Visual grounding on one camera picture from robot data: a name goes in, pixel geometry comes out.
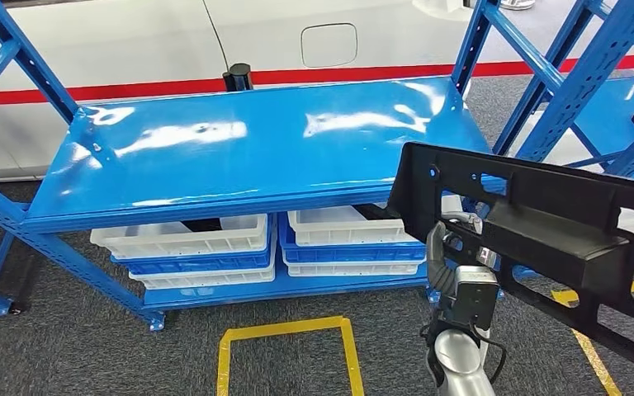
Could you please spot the blue metal shelf rack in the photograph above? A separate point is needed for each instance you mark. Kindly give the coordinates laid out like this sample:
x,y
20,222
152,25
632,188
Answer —
x,y
268,153
607,115

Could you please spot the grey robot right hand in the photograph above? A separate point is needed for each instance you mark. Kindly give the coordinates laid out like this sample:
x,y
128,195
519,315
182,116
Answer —
x,y
475,298

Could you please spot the black plastic bumper bracket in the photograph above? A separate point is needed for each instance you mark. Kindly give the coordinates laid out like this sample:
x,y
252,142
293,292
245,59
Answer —
x,y
557,218

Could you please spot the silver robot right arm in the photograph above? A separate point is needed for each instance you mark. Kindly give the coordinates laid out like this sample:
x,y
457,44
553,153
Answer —
x,y
456,355

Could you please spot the black cylindrical post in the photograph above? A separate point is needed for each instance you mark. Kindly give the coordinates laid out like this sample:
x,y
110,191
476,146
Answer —
x,y
238,76

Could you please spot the yellow floor tape square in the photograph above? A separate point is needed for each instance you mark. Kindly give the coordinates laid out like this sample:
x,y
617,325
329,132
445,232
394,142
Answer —
x,y
224,361

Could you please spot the blue plastic bin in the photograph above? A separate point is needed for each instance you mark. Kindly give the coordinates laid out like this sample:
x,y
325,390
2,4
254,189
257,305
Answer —
x,y
196,264
350,253

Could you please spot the white car body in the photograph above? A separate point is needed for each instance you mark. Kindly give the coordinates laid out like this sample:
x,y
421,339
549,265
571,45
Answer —
x,y
131,43

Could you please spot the black curved bracket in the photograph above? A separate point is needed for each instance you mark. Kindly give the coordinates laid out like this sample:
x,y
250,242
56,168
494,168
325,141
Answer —
x,y
377,210
202,225

